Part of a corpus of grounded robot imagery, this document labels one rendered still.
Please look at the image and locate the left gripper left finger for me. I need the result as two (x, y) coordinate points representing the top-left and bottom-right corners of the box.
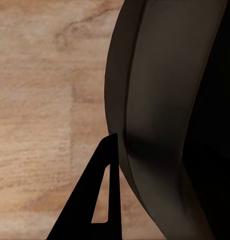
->
(46, 133), (122, 240)

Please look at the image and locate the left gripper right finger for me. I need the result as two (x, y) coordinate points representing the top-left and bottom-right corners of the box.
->
(182, 134), (230, 240)

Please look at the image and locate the cauldron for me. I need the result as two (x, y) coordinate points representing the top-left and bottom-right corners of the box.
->
(104, 0), (230, 240)

